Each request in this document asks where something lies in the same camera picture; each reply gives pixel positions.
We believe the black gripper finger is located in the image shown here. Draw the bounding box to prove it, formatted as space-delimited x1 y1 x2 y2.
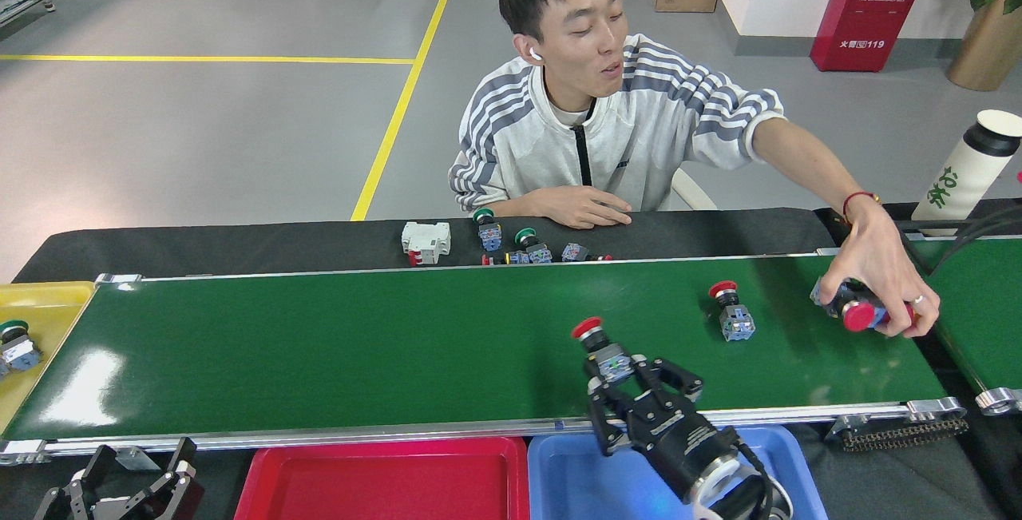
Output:
120 438 204 520
32 446 117 520

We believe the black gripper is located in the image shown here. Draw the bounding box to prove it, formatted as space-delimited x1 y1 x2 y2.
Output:
588 357 742 498

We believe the white circuit breaker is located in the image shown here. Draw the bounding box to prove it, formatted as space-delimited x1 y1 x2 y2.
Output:
402 221 452 268

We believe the blue plastic tray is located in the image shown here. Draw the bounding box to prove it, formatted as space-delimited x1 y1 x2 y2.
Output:
527 424 830 520

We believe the yellow plastic tray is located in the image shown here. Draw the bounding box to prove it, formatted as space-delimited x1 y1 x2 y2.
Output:
0 281 97 433

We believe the red plastic tray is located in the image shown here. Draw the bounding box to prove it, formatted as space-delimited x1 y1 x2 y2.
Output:
234 436 530 520

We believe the long green conveyor belt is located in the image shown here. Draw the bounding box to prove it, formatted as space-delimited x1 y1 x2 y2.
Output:
0 248 969 466

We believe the short green conveyor belt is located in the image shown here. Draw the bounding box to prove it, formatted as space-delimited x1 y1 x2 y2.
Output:
902 232 1022 417

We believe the person's right hand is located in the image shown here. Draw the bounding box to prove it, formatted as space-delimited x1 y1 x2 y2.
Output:
531 185 633 230

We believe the person's left hand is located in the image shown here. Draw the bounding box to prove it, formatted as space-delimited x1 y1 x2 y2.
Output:
818 202 941 339

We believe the grey office chair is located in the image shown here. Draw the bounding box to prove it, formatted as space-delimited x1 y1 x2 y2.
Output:
671 169 718 211

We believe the black table cloth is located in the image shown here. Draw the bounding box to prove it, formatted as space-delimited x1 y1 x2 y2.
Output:
12 207 835 283

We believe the person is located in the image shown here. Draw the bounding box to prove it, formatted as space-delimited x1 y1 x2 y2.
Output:
447 0 943 339

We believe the white bottle with black neck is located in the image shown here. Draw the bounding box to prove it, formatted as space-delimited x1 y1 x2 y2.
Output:
910 109 1022 235

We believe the red fire extinguisher cabinet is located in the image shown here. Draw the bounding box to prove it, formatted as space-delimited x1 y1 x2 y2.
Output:
810 0 933 73

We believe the potted plant in gold pot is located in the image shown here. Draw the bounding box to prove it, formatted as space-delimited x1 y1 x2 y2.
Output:
946 0 1022 92

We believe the black drive chain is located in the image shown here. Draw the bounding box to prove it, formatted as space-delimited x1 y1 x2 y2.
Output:
838 416 969 453

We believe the red wrist bracelet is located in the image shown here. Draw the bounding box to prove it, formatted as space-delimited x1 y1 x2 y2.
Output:
842 191 883 221

